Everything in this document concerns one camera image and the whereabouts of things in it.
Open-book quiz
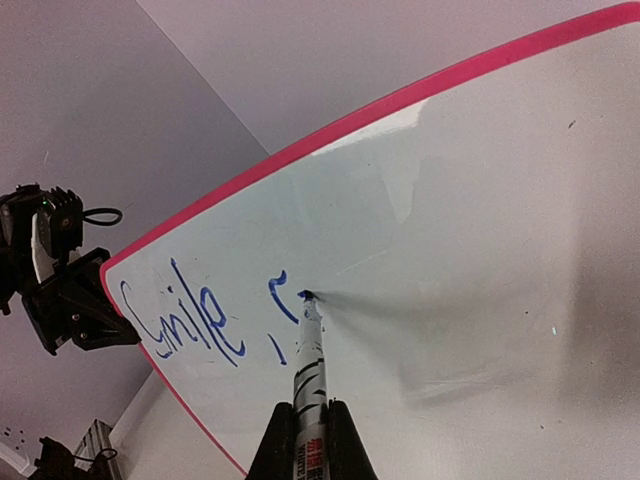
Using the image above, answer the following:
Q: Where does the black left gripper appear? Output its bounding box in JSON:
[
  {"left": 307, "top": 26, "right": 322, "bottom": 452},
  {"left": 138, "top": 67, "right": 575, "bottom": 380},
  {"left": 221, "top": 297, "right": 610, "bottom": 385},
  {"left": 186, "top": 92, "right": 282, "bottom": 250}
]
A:
[{"left": 22, "top": 247, "right": 140, "bottom": 355}]

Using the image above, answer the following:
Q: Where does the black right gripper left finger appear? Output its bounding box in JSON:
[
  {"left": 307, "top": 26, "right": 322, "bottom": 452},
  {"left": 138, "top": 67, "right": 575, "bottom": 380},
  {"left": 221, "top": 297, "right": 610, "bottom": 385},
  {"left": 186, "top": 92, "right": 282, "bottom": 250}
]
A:
[{"left": 246, "top": 402, "right": 296, "bottom": 480}]

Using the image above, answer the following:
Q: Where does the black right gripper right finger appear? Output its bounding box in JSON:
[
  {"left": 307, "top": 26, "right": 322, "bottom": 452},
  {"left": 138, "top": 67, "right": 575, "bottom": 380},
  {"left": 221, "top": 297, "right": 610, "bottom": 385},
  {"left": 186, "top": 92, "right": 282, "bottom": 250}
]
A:
[{"left": 325, "top": 399, "right": 376, "bottom": 480}]

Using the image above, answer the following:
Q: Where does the white whiteboard marker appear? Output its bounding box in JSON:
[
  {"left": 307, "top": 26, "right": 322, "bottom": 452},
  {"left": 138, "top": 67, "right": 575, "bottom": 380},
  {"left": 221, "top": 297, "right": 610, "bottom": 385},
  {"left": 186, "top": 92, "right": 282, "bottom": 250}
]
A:
[{"left": 293, "top": 290, "right": 329, "bottom": 479}]

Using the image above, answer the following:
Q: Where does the pink framed whiteboard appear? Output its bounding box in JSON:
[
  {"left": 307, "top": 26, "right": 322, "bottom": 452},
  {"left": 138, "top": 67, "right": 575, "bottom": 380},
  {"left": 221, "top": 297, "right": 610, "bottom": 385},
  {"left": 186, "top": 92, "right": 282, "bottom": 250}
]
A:
[{"left": 102, "top": 1, "right": 639, "bottom": 479}]

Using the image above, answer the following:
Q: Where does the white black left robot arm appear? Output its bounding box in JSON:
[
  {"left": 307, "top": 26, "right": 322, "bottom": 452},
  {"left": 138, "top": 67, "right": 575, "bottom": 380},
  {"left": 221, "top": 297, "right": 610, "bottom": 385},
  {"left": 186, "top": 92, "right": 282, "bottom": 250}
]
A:
[{"left": 1, "top": 183, "right": 140, "bottom": 355}]

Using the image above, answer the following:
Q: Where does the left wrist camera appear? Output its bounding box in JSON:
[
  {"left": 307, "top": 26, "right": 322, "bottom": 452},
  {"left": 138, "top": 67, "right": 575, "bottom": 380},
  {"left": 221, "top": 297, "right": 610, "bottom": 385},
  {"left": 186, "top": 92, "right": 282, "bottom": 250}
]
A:
[{"left": 37, "top": 187, "right": 83, "bottom": 258}]

